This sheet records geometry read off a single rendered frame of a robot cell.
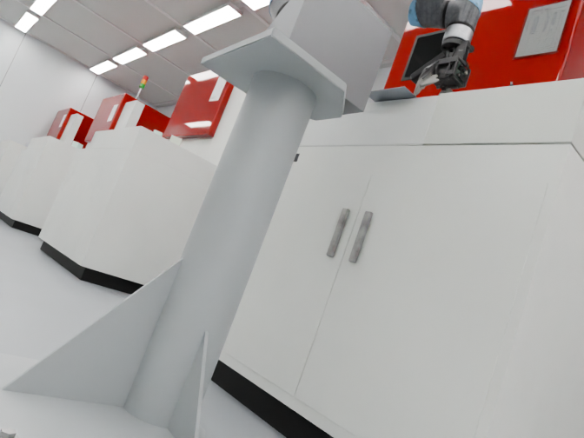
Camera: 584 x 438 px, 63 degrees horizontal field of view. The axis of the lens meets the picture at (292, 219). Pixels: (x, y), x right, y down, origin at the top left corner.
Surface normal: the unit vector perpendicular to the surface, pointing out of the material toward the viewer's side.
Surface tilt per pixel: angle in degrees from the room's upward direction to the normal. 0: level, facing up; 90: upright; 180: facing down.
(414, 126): 90
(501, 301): 90
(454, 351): 90
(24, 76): 90
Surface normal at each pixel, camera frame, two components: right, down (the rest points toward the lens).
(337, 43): 0.58, 0.09
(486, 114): -0.70, -0.36
